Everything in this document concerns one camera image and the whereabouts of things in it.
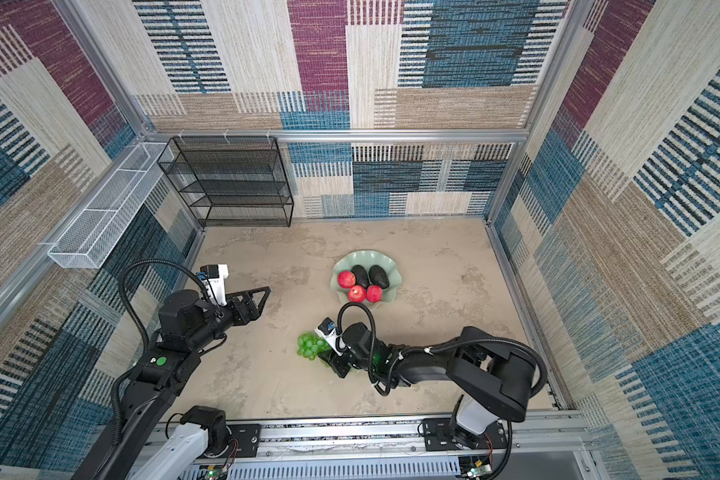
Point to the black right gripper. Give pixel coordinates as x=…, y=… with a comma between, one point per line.
x=336, y=362

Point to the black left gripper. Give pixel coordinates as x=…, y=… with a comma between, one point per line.
x=251, y=312

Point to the green fake grape bunch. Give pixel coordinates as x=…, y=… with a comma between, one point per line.
x=311, y=345

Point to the red fake apple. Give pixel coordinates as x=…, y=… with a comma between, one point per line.
x=357, y=293
x=374, y=294
x=346, y=279

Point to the dark avocado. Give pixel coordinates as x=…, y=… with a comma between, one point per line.
x=361, y=275
x=378, y=277

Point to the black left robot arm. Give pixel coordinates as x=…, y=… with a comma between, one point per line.
x=142, y=395

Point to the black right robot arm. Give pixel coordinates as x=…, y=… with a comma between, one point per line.
x=498, y=376

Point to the green scalloped fruit bowl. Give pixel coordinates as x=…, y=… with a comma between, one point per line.
x=367, y=258

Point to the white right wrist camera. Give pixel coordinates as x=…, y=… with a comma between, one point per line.
x=327, y=331

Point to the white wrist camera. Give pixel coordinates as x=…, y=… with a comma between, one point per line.
x=213, y=277
x=327, y=331

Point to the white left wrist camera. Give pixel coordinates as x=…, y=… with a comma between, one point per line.
x=213, y=277

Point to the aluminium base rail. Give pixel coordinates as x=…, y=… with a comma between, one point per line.
x=548, y=445

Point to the black wire mesh shelf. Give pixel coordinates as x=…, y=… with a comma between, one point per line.
x=230, y=181

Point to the white wire mesh basket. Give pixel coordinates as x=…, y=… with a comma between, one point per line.
x=90, y=238

